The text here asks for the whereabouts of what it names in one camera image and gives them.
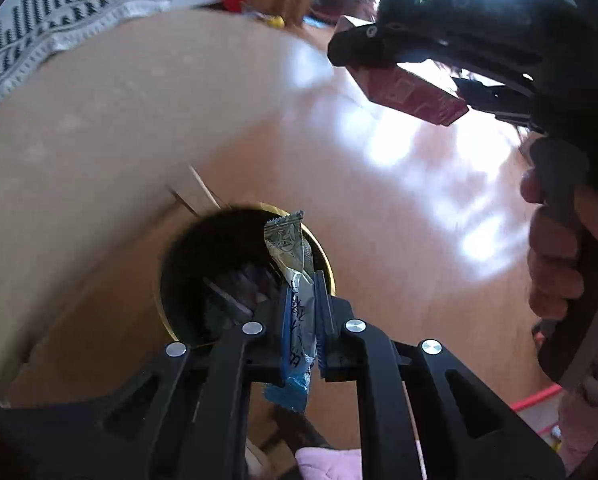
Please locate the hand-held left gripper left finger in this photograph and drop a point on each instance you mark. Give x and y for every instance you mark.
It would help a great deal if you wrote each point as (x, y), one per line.
(283, 345)

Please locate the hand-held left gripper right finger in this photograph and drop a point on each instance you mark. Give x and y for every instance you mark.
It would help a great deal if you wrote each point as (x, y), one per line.
(321, 330)

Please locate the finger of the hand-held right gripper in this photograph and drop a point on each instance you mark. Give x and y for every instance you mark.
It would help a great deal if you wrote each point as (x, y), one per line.
(504, 102)
(364, 42)

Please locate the blue silver snack wrapper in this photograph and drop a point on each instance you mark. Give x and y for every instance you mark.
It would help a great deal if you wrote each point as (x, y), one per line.
(299, 300)

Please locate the red cardboard box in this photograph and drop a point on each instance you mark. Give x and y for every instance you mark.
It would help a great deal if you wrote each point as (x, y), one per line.
(409, 92)

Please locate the black trash bin gold rim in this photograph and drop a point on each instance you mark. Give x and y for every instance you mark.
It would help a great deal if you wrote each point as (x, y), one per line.
(204, 260)

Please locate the person's right hand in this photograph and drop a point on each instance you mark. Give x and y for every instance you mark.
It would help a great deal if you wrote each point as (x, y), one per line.
(549, 260)

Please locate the small yellow toy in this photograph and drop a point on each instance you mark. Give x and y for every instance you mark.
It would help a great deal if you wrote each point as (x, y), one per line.
(276, 21)

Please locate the pink cloth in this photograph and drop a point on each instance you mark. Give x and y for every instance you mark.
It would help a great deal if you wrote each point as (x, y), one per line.
(329, 465)

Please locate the wooden skewer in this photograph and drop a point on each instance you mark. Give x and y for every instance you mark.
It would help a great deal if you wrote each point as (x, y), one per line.
(204, 186)

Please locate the thin red tube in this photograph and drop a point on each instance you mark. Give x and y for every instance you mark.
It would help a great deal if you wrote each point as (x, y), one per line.
(534, 399)

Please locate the black white striped blanket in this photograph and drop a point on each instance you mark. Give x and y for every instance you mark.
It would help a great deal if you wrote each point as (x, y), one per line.
(39, 25)

